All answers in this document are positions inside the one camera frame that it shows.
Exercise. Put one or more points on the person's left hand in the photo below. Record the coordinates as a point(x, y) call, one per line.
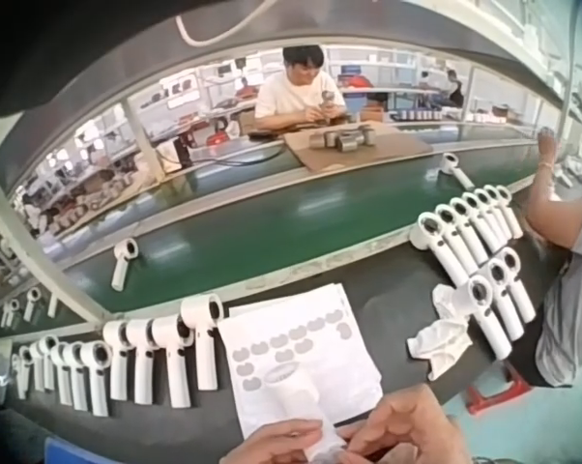
point(267, 444)

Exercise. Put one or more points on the person's right hand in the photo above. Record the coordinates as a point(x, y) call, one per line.
point(416, 430)

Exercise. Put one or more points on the person's left fingers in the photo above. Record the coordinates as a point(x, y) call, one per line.
point(298, 427)

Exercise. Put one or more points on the person's right fingers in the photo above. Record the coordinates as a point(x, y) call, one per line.
point(373, 425)

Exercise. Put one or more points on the white handheld fan shell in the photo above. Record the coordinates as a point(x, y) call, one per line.
point(298, 394)

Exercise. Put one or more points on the white sheet of grey stickers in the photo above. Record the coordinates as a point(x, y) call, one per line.
point(339, 353)

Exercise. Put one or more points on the white cloth glove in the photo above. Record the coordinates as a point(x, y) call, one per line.
point(448, 302)
point(441, 348)

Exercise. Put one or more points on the red plastic stool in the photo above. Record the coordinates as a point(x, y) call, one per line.
point(499, 386)

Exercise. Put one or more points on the row of white handheld fans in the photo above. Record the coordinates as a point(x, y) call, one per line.
point(470, 251)
point(141, 357)

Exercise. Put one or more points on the green conveyor belt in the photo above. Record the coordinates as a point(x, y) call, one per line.
point(252, 227)

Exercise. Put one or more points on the blue plastic crate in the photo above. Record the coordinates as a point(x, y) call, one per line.
point(88, 452)

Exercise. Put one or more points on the brown cardboard sheet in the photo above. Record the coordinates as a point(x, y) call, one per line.
point(387, 145)

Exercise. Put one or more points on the heap of grey metal cylinders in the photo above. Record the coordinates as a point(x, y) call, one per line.
point(341, 140)

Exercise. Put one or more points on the black and red device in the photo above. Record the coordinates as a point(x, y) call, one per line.
point(187, 147)

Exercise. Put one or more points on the row of small metal cylinders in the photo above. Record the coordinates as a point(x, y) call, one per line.
point(416, 115)

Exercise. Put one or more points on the grey metal part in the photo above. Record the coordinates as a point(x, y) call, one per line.
point(327, 104)

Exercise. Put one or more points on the cluttered workshop shelves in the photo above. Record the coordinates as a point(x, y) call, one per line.
point(78, 179)

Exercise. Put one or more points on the grey overhead beam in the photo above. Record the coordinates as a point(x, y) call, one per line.
point(126, 58)

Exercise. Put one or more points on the white metal frame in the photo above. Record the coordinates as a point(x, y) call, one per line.
point(30, 241)

